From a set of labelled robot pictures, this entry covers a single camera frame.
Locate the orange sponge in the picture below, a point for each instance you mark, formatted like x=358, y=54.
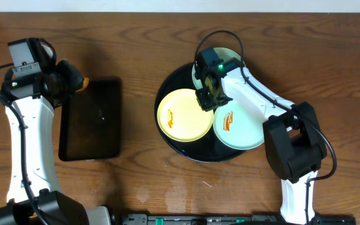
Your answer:
x=84, y=84

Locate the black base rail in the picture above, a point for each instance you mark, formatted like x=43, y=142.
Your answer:
x=144, y=219

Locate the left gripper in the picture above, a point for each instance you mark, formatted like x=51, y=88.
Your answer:
x=72, y=79

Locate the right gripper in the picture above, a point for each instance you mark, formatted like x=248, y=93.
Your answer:
x=207, y=106

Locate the rectangular black tray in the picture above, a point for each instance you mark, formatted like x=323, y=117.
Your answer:
x=91, y=122

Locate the green plate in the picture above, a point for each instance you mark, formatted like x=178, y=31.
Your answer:
x=223, y=53
x=237, y=128

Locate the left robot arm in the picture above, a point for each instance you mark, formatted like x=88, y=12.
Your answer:
x=34, y=195

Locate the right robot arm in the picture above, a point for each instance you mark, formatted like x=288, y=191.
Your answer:
x=294, y=143

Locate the yellow plate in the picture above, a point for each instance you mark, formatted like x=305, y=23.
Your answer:
x=181, y=118

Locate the round black tray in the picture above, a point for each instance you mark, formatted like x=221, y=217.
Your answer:
x=207, y=149

